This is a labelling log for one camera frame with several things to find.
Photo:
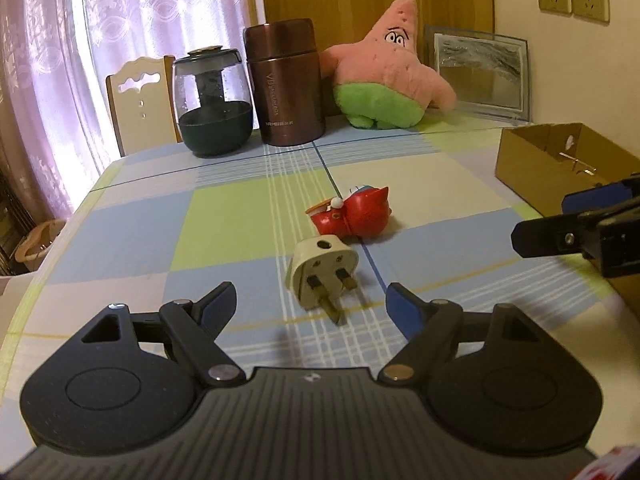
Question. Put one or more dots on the brown metal thermos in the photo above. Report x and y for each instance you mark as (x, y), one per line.
(285, 90)

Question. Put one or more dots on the beige basket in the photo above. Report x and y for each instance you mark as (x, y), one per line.
(40, 242)

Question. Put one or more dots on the glass jar with dark base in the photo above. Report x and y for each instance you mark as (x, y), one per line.
(215, 130)

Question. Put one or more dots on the brown cardboard box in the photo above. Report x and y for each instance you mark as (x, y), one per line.
(530, 170)

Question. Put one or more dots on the red toy figure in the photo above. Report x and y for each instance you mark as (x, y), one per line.
(365, 215)

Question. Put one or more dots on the cream wooden chair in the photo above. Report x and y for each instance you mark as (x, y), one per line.
(145, 125)

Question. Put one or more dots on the cream plug adapter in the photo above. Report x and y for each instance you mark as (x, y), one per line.
(320, 260)

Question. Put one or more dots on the grey picture frame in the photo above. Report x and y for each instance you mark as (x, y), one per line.
(480, 80)

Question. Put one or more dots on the red white printed fabric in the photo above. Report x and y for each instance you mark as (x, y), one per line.
(620, 465)

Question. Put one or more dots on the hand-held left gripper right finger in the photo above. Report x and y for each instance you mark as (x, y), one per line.
(402, 310)

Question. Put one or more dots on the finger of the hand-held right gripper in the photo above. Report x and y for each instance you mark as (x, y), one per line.
(595, 200)
(545, 237)

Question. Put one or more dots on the checked tablecloth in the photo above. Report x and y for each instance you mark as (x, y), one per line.
(150, 240)

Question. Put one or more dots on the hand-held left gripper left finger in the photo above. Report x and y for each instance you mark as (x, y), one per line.
(220, 307)

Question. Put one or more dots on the purple lace curtain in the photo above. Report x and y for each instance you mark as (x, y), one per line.
(50, 85)

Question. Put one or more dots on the pink starfish plush toy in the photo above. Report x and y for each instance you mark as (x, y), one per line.
(395, 70)

